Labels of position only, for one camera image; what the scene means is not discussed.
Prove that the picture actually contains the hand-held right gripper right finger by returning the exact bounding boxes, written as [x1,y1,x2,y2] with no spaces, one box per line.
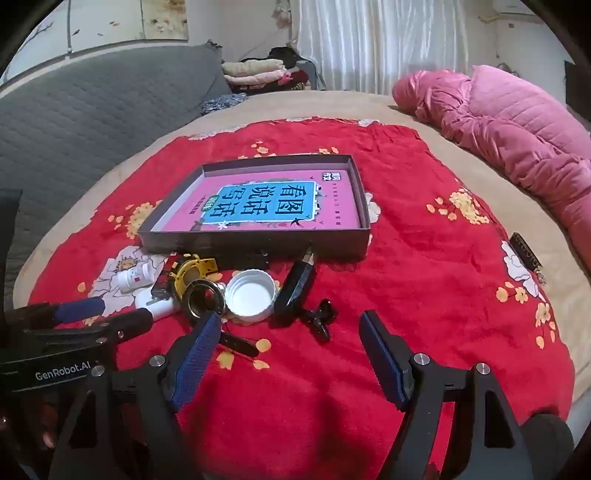
[359,310,527,480]

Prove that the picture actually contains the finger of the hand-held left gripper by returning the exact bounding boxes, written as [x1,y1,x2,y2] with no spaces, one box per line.
[16,296,107,329]
[99,308,155,344]

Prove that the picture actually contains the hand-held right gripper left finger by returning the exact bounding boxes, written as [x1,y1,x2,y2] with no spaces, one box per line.
[48,310,225,480]

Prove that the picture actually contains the white earbuds case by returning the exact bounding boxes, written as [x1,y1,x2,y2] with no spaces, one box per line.
[135,293,182,322]

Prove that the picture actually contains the white pill bottle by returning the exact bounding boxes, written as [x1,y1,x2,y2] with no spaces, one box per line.
[115,264,155,294]

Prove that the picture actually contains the red black lighter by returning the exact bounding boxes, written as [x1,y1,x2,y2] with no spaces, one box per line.
[150,265,178,301]

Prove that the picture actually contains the brass metal rings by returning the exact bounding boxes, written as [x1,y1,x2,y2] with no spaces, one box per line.
[181,279,227,324]

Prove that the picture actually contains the white bottle cap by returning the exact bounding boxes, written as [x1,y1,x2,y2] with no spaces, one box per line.
[224,269,281,326]

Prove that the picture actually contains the yellow black watch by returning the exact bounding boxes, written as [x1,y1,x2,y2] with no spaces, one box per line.
[167,253,260,358]

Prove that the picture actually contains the black gold-tipped pen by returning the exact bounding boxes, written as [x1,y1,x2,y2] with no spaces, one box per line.
[273,244,318,319]

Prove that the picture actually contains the grey cardboard box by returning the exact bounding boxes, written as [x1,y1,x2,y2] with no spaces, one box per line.
[137,154,373,264]

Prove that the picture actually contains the red floral blanket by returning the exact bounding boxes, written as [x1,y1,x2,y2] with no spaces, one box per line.
[28,117,575,480]

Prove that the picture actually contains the pink book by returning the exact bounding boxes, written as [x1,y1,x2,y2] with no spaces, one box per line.
[150,167,363,232]

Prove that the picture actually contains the grey quilted headboard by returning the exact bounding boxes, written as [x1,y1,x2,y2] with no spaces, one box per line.
[0,41,232,305]

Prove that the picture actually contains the blue patterned cloth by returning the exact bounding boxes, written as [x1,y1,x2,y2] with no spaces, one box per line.
[199,92,250,116]

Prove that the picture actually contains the beige bed sheet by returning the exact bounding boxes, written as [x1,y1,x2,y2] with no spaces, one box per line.
[11,90,591,416]

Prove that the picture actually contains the pink quilted jacket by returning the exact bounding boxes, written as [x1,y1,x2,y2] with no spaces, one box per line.
[392,65,591,264]

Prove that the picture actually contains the pile of folded clothes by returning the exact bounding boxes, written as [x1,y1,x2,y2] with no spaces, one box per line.
[221,46,324,95]

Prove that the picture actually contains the white curtain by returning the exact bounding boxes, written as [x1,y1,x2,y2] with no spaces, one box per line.
[295,0,472,95]

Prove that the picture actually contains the black television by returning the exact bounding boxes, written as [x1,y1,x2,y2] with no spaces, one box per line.
[563,60,591,134]

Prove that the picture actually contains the white air conditioner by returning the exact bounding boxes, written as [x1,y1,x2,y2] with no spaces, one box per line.
[480,0,539,21]

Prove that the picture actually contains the floral wall picture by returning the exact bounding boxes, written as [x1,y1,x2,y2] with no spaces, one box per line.
[69,0,190,47]

